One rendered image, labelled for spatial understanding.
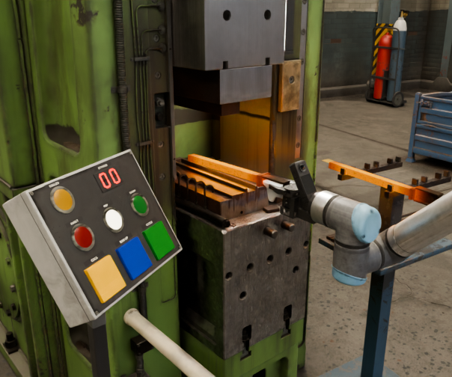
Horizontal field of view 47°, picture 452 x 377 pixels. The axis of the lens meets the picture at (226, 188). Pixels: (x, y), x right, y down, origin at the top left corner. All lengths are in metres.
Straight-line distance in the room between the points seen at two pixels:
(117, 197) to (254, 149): 0.83
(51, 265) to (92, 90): 0.53
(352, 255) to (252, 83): 0.56
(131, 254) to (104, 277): 0.10
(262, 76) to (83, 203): 0.69
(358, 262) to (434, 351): 1.42
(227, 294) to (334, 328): 1.22
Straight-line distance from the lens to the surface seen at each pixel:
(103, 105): 1.41
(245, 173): 1.58
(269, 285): 1.72
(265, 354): 1.86
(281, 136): 1.85
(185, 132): 1.99
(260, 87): 1.55
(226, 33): 1.44
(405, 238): 1.38
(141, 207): 1.22
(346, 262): 1.35
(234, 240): 1.53
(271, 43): 1.56
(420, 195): 1.69
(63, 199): 1.07
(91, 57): 1.39
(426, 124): 5.55
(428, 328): 2.88
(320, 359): 2.53
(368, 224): 1.31
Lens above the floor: 1.53
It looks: 19 degrees down
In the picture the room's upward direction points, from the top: straight up
